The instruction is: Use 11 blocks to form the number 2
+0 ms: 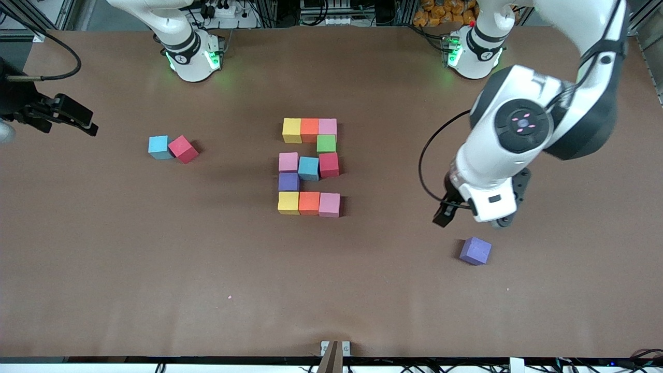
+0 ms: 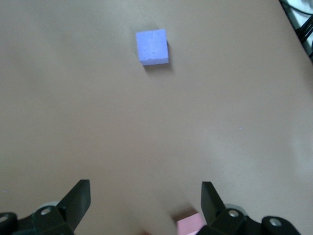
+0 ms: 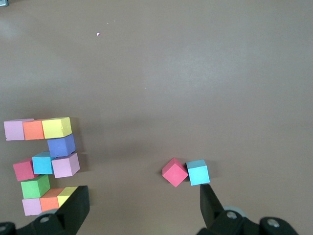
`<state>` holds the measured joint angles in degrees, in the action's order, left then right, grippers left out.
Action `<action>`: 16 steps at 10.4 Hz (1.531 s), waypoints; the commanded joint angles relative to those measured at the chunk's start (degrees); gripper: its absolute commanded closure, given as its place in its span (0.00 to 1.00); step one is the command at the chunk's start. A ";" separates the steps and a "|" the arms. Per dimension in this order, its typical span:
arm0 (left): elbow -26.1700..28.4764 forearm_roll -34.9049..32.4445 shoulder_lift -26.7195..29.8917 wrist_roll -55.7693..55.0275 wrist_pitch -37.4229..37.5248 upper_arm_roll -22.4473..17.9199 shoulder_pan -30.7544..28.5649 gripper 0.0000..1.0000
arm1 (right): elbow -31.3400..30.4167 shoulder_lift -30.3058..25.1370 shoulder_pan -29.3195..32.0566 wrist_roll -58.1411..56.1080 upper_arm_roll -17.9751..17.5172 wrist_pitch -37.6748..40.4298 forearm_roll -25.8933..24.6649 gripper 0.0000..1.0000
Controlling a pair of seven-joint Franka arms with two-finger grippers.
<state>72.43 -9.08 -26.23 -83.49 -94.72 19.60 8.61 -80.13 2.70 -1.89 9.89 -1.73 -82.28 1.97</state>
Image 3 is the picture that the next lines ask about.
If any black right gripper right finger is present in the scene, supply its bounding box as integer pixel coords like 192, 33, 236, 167
197, 184, 300, 235

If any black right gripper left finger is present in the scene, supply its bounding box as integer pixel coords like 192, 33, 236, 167
0, 185, 90, 235

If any yellow foam cube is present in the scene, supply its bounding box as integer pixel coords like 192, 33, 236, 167
42, 117, 73, 140
57, 186, 79, 209

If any orange foam cube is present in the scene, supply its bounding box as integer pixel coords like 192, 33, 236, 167
40, 188, 65, 212
22, 119, 45, 141

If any pink foam cube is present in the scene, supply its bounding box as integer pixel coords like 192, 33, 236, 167
3, 118, 35, 141
22, 197, 43, 216
51, 152, 81, 179

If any green foam cube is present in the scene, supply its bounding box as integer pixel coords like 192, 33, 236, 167
20, 174, 51, 199

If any cyan foam cube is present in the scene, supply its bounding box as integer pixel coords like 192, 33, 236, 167
186, 159, 211, 186
32, 151, 57, 175

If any red foam cube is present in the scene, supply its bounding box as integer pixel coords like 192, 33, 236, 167
162, 157, 189, 188
12, 157, 40, 182

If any violet foam cube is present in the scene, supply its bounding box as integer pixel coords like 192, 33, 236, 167
47, 134, 76, 158

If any brown table mat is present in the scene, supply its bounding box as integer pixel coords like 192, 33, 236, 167
0, 0, 313, 235

